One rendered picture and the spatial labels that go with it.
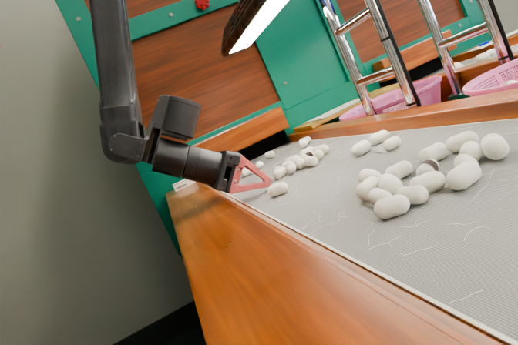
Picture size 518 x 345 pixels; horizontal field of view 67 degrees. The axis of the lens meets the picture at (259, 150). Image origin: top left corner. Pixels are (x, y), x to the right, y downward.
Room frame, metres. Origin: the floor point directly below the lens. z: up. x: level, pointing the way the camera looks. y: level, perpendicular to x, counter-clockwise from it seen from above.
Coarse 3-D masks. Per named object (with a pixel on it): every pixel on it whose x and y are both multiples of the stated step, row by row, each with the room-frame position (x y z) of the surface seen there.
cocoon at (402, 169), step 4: (404, 160) 0.43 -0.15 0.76; (396, 164) 0.43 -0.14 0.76; (400, 164) 0.43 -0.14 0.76; (404, 164) 0.43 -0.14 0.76; (408, 164) 0.43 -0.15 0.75; (388, 168) 0.43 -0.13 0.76; (392, 168) 0.43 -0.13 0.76; (396, 168) 0.42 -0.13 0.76; (400, 168) 0.42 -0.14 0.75; (404, 168) 0.42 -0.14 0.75; (408, 168) 0.42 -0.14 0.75; (412, 168) 0.43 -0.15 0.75; (388, 172) 0.43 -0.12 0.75; (392, 172) 0.42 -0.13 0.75; (396, 172) 0.42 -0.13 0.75; (400, 172) 0.42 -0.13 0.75; (404, 172) 0.42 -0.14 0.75; (408, 172) 0.42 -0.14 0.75; (396, 176) 0.42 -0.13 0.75; (400, 176) 0.42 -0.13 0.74; (404, 176) 0.43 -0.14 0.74
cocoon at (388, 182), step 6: (384, 174) 0.40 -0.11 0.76; (390, 174) 0.40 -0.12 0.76; (378, 180) 0.40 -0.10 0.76; (384, 180) 0.39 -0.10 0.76; (390, 180) 0.38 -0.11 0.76; (396, 180) 0.38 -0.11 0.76; (378, 186) 0.40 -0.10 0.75; (384, 186) 0.38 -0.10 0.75; (390, 186) 0.38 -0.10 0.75; (396, 186) 0.38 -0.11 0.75; (402, 186) 0.38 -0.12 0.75; (390, 192) 0.38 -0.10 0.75
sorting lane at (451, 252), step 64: (448, 128) 0.56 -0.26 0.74; (512, 128) 0.43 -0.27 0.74; (256, 192) 0.71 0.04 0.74; (320, 192) 0.52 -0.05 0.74; (448, 192) 0.34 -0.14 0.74; (512, 192) 0.29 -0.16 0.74; (384, 256) 0.28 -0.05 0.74; (448, 256) 0.24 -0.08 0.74; (512, 256) 0.21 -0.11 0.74; (512, 320) 0.17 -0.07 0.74
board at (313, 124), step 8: (384, 88) 1.23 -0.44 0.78; (392, 88) 1.17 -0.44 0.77; (376, 96) 1.15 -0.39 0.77; (360, 104) 1.14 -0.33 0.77; (336, 112) 1.12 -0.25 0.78; (344, 112) 1.13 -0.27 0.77; (320, 120) 1.11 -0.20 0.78; (328, 120) 1.11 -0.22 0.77; (296, 128) 1.22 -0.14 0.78; (304, 128) 1.15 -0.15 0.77; (312, 128) 1.10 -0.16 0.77
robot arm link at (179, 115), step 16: (160, 96) 0.65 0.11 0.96; (176, 96) 0.64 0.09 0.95; (160, 112) 0.64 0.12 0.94; (176, 112) 0.63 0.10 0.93; (192, 112) 0.64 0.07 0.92; (160, 128) 0.64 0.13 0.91; (176, 128) 0.63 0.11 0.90; (192, 128) 0.64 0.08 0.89; (112, 144) 0.61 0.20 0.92; (128, 144) 0.61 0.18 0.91; (144, 144) 0.61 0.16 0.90; (144, 160) 0.63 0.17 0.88
